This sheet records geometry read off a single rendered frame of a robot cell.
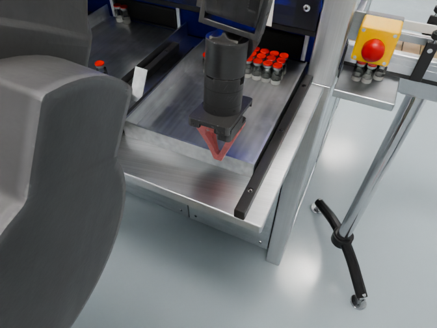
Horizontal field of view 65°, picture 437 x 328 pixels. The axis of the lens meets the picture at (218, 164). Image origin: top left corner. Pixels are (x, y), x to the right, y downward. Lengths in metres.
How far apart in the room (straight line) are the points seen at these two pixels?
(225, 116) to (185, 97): 0.26
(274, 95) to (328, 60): 0.13
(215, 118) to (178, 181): 0.15
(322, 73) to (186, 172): 0.38
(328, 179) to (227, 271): 0.72
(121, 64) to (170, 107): 0.21
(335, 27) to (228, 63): 0.34
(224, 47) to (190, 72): 0.38
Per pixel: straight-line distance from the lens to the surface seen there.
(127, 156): 0.64
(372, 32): 0.73
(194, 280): 1.45
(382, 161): 1.11
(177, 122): 0.68
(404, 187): 1.92
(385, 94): 0.84
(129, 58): 0.90
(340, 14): 0.74
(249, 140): 0.64
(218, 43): 0.45
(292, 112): 0.69
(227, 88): 0.47
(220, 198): 0.55
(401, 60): 0.89
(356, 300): 1.50
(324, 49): 0.77
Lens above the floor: 1.33
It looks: 48 degrees down
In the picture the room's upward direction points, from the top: straight up
